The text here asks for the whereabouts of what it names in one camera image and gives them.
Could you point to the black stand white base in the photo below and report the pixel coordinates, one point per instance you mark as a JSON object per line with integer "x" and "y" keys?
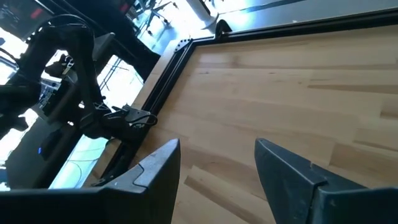
{"x": 203, "y": 15}

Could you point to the black device red display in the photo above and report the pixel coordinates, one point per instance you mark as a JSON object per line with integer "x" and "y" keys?
{"x": 18, "y": 15}

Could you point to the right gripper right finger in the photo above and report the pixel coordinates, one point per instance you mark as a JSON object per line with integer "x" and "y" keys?
{"x": 286, "y": 180}

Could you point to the black aluminium table frame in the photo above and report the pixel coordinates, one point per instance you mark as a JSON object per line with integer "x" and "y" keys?
{"x": 174, "y": 71}

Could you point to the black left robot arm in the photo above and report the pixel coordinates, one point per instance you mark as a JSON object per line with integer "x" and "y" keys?
{"x": 81, "y": 62}

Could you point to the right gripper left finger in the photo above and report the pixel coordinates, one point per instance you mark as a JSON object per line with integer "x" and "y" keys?
{"x": 155, "y": 186}

